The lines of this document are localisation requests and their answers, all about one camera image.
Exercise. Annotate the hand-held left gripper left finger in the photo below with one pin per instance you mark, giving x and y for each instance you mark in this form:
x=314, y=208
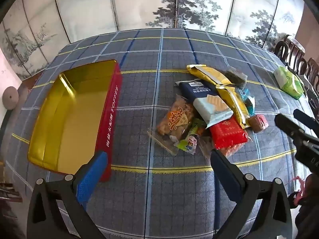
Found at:
x=92, y=176

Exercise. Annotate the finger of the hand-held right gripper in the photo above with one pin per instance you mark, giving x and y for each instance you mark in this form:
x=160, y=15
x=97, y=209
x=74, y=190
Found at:
x=289, y=124
x=307, y=122

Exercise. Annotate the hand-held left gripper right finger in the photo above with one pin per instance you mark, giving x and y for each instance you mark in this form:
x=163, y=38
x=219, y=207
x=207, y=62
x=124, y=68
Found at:
x=224, y=173

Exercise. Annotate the clear packet of orange snack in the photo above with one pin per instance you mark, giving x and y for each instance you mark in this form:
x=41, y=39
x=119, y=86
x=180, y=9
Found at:
x=228, y=151

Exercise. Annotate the round brown cake packet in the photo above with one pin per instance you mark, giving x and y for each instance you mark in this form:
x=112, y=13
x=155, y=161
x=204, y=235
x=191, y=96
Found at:
x=259, y=123

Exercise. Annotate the red snack packet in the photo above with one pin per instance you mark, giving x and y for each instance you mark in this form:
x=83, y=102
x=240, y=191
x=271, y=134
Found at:
x=228, y=132

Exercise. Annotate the teal candy wrapper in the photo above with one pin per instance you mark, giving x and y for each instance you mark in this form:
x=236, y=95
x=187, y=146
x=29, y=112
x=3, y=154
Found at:
x=249, y=102

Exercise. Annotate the small green snack packet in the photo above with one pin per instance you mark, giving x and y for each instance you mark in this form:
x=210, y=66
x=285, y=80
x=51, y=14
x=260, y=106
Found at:
x=192, y=134

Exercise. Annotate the yellow snack packet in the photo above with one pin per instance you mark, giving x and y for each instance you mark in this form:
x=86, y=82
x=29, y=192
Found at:
x=209, y=76
x=234, y=104

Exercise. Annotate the red and gold tin box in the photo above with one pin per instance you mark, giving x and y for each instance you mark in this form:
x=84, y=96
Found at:
x=74, y=119

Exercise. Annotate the grey-green snack packet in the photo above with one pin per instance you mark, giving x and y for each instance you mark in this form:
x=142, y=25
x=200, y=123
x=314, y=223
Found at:
x=236, y=77

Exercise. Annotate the clear packet of fried snack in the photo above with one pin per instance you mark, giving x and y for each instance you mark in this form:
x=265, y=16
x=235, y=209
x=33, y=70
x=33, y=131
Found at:
x=174, y=119

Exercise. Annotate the navy cracker packet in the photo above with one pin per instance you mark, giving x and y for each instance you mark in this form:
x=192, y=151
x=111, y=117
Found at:
x=197, y=90

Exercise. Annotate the green tissue pack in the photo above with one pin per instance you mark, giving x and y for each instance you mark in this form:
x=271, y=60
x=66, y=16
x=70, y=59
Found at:
x=289, y=82

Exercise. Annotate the dark wooden chair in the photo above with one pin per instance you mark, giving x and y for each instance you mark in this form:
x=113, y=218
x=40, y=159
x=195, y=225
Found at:
x=286, y=49
x=311, y=72

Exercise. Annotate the person's dark clothing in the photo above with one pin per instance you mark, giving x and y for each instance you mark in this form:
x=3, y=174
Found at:
x=309, y=216

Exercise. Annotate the wooden furniture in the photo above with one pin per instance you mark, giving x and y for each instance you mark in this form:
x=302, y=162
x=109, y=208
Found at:
x=10, y=191

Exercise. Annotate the round grey disc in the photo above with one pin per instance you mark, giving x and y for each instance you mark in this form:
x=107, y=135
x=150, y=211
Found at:
x=10, y=97

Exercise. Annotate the plaid grey tablecloth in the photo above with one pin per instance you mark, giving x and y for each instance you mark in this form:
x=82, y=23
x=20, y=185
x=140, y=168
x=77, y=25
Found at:
x=154, y=54

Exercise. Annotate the painted folding screen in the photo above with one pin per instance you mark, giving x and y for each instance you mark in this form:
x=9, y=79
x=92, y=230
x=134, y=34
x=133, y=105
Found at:
x=99, y=5

